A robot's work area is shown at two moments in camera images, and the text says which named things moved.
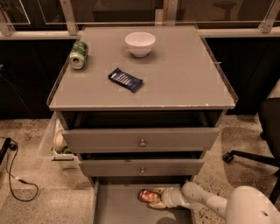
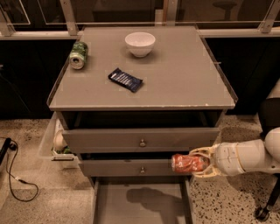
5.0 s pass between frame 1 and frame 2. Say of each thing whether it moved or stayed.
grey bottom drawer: stayed
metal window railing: stayed
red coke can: moved
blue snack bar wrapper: stayed
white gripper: moved
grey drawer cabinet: stayed
